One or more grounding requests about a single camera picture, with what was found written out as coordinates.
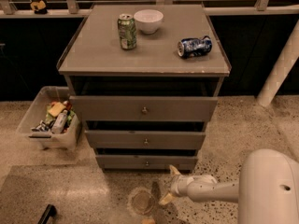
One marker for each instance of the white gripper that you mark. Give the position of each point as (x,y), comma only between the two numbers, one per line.
(177,185)

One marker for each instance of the grey bottom drawer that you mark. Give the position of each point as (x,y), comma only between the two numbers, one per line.
(144,162)

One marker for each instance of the grey drawer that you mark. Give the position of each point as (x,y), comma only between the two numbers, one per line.
(145,139)
(144,108)
(144,162)

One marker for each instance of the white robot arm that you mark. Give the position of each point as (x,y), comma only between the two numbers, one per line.
(267,191)

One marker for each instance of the grey middle drawer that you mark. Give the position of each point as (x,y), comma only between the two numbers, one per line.
(145,139)

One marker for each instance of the grey drawer cabinet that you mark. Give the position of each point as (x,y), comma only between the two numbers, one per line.
(94,64)

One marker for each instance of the grey top drawer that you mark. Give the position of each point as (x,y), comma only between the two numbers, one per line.
(144,108)

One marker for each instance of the white plastic bottle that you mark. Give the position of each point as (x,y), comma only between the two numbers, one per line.
(60,122)

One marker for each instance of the clear plastic bin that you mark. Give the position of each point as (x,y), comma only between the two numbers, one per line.
(36,124)

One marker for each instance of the yellow sponge in bin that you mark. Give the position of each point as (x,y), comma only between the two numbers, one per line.
(57,109)

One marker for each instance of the blue crushed soda can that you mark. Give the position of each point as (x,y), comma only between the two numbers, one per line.
(194,47)

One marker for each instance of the white ceramic bowl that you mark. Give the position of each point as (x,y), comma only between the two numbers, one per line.
(148,21)

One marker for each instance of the green soda can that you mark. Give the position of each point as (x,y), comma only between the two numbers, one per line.
(127,31)

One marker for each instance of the white diagonal pillar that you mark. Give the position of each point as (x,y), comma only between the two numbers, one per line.
(284,64)

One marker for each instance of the yellow black toy on ledge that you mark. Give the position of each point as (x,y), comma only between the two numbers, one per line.
(39,7)

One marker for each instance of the black handle on floor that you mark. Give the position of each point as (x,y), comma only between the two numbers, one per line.
(50,212)

